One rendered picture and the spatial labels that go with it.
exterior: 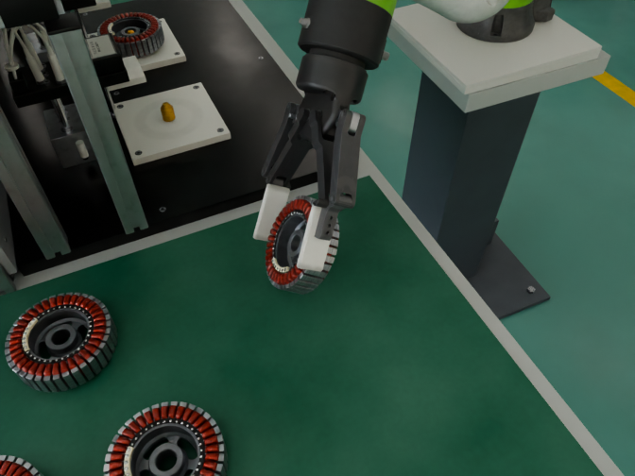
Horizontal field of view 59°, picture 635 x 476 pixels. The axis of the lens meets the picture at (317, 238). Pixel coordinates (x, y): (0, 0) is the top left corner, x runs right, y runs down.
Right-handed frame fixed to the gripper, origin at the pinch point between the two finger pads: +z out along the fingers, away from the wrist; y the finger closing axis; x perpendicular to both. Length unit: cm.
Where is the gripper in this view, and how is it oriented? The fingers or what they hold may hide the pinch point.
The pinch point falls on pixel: (289, 237)
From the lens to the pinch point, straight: 64.1
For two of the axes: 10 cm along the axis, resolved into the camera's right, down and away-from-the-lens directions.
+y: -4.8, -2.6, 8.4
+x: -8.4, -1.5, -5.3
